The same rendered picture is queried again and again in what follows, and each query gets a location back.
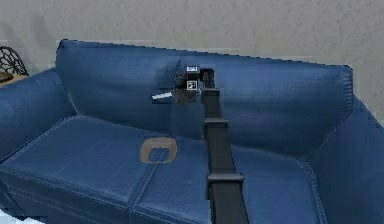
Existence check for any tan bowl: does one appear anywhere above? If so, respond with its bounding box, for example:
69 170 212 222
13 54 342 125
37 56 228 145
139 136 178 164

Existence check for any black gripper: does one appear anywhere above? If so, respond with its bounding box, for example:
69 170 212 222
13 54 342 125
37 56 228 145
151 73 202 105

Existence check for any light wooden side table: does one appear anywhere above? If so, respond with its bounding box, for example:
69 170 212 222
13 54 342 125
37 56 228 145
0 71 29 88

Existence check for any blue leather sofa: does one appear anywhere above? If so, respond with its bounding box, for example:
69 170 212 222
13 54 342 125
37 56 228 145
0 39 384 224

